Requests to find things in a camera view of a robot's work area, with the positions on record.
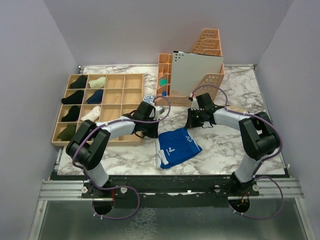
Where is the blue boxer underwear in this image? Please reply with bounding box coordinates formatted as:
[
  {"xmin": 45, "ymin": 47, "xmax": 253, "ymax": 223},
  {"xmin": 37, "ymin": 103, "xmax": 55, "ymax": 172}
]
[{"xmin": 155, "ymin": 127, "xmax": 202, "ymax": 169}]

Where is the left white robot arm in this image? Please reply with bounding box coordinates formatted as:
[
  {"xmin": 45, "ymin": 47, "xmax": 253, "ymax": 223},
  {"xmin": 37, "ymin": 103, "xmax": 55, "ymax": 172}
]
[{"xmin": 65, "ymin": 101, "xmax": 165, "ymax": 198}]

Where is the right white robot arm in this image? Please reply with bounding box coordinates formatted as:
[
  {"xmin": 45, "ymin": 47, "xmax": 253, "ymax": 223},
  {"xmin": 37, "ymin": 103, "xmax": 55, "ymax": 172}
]
[{"xmin": 185, "ymin": 93, "xmax": 281, "ymax": 196}]

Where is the beige underwear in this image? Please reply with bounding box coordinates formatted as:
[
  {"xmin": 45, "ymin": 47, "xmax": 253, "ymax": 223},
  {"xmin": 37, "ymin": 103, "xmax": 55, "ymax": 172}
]
[{"xmin": 226, "ymin": 105, "xmax": 249, "ymax": 115}]

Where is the blue patterned round tin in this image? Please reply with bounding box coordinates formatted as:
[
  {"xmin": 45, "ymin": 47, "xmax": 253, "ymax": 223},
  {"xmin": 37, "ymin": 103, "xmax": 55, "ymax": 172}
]
[{"xmin": 142, "ymin": 94, "xmax": 155, "ymax": 104}]

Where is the grey white folder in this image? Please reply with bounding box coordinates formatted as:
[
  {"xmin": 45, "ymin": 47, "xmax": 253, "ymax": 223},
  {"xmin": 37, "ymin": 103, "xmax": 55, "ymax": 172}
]
[{"xmin": 169, "ymin": 51, "xmax": 224, "ymax": 97}]

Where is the wooden compartment tray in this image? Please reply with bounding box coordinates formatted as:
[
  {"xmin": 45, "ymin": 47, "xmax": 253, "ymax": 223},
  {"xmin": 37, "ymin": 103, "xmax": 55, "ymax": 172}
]
[{"xmin": 51, "ymin": 73, "xmax": 144, "ymax": 147}]

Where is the navy rolled sock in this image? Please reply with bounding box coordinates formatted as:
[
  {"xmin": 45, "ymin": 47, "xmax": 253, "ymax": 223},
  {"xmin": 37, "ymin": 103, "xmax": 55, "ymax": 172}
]
[{"xmin": 86, "ymin": 89, "xmax": 104, "ymax": 104}]

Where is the white rolled sock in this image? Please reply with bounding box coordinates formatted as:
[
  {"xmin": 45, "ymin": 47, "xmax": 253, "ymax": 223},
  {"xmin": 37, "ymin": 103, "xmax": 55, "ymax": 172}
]
[{"xmin": 80, "ymin": 106, "xmax": 101, "ymax": 122}]

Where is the pale green rolled sock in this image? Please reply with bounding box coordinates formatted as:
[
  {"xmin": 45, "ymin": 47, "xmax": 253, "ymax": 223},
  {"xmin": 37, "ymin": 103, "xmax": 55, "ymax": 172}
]
[{"xmin": 88, "ymin": 76, "xmax": 106, "ymax": 89}]

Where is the black rolled sock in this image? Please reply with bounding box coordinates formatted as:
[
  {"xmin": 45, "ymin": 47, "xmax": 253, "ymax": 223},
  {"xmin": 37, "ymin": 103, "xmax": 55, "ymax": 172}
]
[
  {"xmin": 61, "ymin": 105, "xmax": 81, "ymax": 122},
  {"xmin": 69, "ymin": 75, "xmax": 88, "ymax": 89},
  {"xmin": 61, "ymin": 90, "xmax": 85, "ymax": 105}
]

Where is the black rolled sock top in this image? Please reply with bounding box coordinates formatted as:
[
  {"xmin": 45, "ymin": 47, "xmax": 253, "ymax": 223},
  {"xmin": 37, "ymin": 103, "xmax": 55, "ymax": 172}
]
[{"xmin": 69, "ymin": 75, "xmax": 88, "ymax": 89}]

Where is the peach file organizer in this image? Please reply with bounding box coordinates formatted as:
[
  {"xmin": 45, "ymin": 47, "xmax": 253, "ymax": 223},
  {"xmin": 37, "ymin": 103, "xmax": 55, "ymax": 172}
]
[{"xmin": 155, "ymin": 28, "xmax": 225, "ymax": 107}]

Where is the dark green rolled sock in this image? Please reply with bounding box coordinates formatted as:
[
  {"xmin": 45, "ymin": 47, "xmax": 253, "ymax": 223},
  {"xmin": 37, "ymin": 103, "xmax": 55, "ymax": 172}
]
[{"xmin": 57, "ymin": 124, "xmax": 77, "ymax": 142}]

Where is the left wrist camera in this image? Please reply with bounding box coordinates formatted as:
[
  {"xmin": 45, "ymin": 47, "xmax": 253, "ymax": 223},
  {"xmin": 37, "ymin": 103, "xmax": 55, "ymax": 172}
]
[{"xmin": 153, "ymin": 105, "xmax": 165, "ymax": 120}]

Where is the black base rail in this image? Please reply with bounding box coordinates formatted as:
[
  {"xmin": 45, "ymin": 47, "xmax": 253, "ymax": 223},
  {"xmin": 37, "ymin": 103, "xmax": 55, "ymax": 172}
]
[{"xmin": 81, "ymin": 175, "xmax": 259, "ymax": 208}]

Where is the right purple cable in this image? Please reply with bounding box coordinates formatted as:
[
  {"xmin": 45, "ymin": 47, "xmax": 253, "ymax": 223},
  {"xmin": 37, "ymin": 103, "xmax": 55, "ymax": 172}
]
[{"xmin": 189, "ymin": 84, "xmax": 285, "ymax": 221}]

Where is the aluminium extrusion rail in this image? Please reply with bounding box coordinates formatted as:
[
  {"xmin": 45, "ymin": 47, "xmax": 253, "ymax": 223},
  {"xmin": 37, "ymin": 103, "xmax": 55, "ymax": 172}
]
[{"xmin": 39, "ymin": 180, "xmax": 84, "ymax": 201}]

